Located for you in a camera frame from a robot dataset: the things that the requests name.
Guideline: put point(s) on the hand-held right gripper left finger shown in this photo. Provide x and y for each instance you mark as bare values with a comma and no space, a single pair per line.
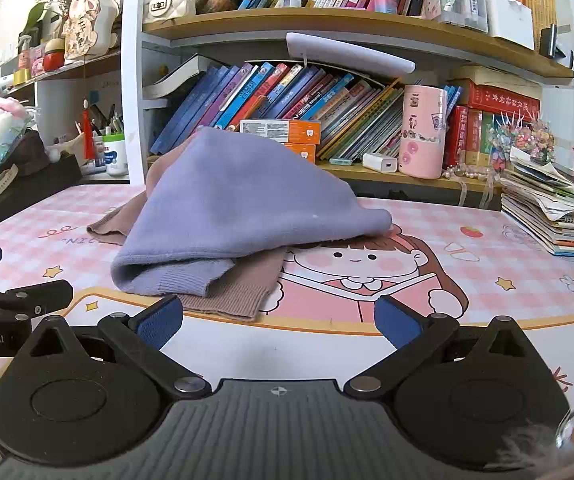
159,321

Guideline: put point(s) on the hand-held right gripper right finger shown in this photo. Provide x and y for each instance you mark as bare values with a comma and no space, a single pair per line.
397,322

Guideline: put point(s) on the pink-brown knit sweater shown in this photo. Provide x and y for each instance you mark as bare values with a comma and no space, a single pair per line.
239,285

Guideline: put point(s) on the purple knit sweater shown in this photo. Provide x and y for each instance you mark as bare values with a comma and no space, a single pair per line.
247,200

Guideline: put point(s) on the beige wristwatch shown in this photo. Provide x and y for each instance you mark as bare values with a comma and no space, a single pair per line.
2,180

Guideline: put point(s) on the black box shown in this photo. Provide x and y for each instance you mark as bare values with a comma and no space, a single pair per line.
42,185

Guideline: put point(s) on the brown plush cloth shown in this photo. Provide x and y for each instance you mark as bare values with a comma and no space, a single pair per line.
29,152

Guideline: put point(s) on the pink checkered cartoon desk mat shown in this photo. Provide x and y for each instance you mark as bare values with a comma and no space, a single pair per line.
467,220

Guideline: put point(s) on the white pompom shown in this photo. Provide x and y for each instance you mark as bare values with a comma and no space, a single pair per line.
54,154

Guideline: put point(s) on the white jar with blue label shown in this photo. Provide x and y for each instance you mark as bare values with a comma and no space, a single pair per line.
115,157

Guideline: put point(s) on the red white pen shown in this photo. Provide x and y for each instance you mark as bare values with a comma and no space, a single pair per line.
88,135

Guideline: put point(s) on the white charger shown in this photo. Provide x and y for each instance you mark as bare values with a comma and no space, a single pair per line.
379,162

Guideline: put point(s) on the small teal case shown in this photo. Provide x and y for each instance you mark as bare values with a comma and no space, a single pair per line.
340,162

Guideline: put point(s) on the bunch of pens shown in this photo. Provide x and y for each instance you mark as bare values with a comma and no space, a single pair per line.
112,122

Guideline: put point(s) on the stack of papers and notebooks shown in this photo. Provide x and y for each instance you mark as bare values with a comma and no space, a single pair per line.
547,210

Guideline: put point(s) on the pink sticker tumbler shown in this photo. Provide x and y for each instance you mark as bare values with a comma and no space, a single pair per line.
422,135

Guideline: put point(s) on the orange white box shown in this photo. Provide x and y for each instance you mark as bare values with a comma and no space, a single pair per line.
302,152
277,131

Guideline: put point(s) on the red yellow standing book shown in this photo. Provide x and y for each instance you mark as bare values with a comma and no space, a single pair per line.
474,137

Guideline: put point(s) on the white side shelf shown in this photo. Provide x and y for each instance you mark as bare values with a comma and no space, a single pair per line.
67,67

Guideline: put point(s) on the green standing book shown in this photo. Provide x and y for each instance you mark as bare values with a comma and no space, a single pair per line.
487,137

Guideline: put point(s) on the red round doll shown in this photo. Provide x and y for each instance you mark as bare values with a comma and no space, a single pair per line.
53,57

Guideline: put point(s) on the colourful bead bouquet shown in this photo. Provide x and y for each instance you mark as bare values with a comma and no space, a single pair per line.
522,140

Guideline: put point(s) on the thick black cover book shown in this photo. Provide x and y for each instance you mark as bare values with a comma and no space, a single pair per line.
177,80

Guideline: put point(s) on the red hardcover book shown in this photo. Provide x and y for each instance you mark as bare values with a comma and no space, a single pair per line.
502,102

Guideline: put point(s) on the row of leaning colourful books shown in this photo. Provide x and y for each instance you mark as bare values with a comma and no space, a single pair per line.
267,95

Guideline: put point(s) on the white cartoon figure decoration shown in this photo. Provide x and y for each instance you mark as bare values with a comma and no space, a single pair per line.
92,25

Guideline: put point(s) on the cream thick book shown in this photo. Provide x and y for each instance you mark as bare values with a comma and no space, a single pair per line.
497,76

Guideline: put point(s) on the white bar lamp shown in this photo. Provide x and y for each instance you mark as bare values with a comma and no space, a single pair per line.
347,52

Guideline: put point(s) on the wooden bookshelf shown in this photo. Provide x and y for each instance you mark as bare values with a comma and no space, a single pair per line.
247,20

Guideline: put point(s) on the white organizer box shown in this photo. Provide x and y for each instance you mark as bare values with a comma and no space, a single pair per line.
509,22

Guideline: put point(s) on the row of yellow spine books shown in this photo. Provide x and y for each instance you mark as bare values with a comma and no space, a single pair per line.
537,0

